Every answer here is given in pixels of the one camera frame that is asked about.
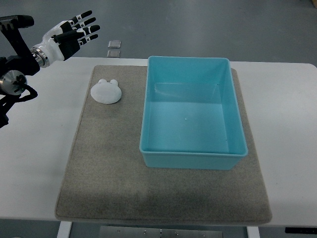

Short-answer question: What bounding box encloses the metal floor plate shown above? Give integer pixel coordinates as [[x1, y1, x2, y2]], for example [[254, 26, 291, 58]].
[[108, 40, 121, 49], [107, 50, 120, 58]]

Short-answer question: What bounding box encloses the grey metal table crossbar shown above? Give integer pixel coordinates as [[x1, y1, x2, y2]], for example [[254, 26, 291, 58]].
[[99, 226, 223, 238]]

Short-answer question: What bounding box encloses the white table leg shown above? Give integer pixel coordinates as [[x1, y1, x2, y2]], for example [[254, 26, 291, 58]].
[[56, 221, 72, 238], [247, 226, 261, 238]]

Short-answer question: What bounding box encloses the white left table leg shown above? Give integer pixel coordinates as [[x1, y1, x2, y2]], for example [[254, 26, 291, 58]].
[[56, 221, 72, 238]]

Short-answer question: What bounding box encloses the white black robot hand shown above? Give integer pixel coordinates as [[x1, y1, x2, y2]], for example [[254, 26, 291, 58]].
[[30, 10, 100, 68]]

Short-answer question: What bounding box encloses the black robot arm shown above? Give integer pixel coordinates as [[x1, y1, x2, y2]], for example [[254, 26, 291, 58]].
[[0, 15, 40, 127]]

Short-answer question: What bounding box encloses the black table control panel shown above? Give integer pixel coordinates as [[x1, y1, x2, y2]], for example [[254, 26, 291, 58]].
[[285, 227, 317, 235]]

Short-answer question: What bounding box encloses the white right table leg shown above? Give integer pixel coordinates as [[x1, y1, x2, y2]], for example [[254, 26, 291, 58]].
[[247, 226, 261, 238]]

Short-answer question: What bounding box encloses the lower metal floor plate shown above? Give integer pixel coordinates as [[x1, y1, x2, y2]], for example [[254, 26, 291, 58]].
[[107, 50, 120, 58]]

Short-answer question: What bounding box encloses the upper metal floor plate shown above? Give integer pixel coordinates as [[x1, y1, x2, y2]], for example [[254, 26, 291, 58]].
[[108, 40, 121, 49]]

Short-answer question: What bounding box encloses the beige felt mat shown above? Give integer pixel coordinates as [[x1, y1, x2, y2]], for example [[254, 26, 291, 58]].
[[55, 65, 272, 226]]

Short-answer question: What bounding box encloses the light blue plastic box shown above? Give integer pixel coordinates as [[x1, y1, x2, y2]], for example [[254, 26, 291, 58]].
[[139, 56, 248, 170]]

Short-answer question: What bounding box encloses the white frog toy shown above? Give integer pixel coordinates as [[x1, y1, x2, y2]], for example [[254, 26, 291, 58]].
[[90, 79, 122, 105]]

